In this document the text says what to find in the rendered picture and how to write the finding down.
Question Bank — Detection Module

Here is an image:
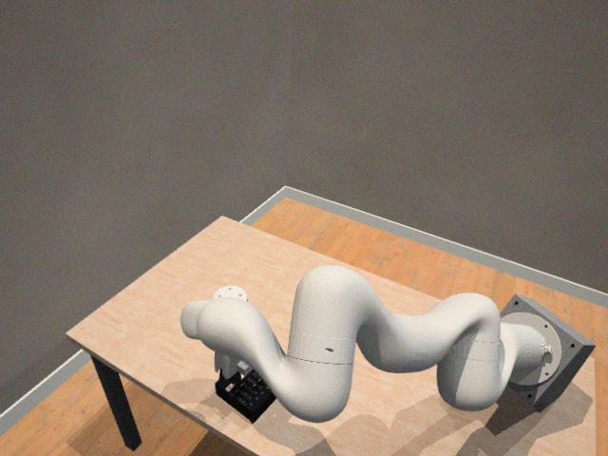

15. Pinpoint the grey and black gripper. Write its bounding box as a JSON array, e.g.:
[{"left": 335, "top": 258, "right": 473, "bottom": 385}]
[{"left": 215, "top": 352, "right": 241, "bottom": 386}]

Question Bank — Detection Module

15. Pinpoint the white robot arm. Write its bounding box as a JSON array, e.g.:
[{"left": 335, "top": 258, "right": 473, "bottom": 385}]
[{"left": 180, "top": 265, "right": 562, "bottom": 423}]

